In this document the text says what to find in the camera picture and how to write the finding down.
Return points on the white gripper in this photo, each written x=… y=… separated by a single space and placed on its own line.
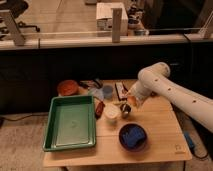
x=140 y=92

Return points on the orange apple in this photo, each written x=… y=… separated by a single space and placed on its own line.
x=131 y=100

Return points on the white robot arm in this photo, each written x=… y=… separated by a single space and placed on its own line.
x=154 y=78

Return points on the small metal cup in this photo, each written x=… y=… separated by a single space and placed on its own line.
x=125 y=110

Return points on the light blue plastic cup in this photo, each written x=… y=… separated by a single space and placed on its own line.
x=107 y=91

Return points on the white paper cup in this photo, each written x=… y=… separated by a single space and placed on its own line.
x=111 y=112

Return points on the red-brown object beside tray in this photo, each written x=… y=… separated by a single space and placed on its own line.
x=99 y=109

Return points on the blue sponge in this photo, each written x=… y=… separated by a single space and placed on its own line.
x=133 y=136

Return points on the dark blue bowl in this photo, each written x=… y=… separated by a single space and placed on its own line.
x=140 y=145

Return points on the blue object on floor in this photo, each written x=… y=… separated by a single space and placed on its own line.
x=189 y=141

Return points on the white cardboard box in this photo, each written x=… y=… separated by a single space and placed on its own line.
x=104 y=12

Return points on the red-brown bowl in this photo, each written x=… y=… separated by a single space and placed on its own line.
x=67 y=88

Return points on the green plastic tray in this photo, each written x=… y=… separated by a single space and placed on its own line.
x=71 y=123

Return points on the wooden post center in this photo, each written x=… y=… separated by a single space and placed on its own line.
x=116 y=24

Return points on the wooden post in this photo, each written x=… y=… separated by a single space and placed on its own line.
x=11 y=25
x=116 y=24

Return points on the wooden post left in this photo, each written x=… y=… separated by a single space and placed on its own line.
x=11 y=25

